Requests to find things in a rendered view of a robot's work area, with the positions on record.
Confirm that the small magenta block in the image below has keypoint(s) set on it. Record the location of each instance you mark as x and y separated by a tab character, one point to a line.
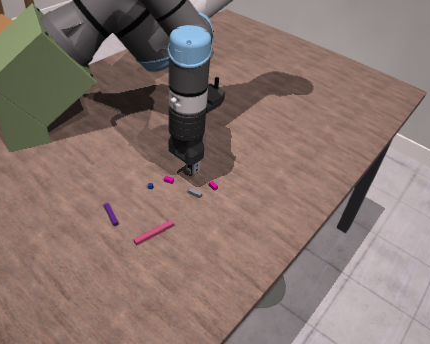
213	185
169	179

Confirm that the pink rod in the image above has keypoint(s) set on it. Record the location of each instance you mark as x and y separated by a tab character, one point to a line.
153	232

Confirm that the purple rod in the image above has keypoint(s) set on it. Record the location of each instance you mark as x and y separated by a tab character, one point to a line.
111	214

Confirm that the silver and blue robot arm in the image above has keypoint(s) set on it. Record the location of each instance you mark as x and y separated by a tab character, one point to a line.
87	23

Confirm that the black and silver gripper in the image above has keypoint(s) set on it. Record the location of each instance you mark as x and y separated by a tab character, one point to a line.
187	117

